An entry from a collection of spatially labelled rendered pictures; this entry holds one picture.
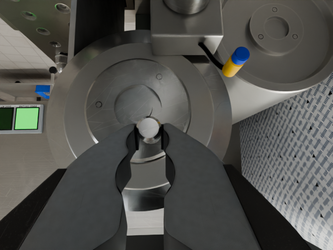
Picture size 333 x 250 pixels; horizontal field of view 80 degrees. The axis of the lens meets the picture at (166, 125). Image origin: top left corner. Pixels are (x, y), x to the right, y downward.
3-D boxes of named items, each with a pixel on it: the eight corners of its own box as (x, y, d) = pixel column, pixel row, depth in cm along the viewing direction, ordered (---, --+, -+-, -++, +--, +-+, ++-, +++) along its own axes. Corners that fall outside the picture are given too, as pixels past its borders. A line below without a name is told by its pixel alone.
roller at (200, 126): (207, 39, 16) (222, 184, 15) (178, 111, 42) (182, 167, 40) (64, 44, 16) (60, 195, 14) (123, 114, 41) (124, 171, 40)
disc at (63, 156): (222, 25, 17) (243, 204, 15) (220, 29, 18) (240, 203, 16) (48, 31, 17) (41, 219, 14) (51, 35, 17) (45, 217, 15)
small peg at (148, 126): (142, 145, 11) (131, 122, 11) (146, 148, 13) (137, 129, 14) (166, 133, 11) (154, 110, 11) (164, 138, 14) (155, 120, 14)
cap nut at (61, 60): (67, 54, 49) (66, 71, 48) (73, 61, 52) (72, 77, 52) (51, 54, 49) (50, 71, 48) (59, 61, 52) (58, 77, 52)
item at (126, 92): (161, 40, 15) (210, 131, 14) (161, 54, 17) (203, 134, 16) (66, 83, 14) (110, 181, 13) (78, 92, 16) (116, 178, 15)
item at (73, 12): (83, -106, 20) (73, 67, 17) (124, 35, 43) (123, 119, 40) (78, -106, 20) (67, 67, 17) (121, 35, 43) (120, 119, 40)
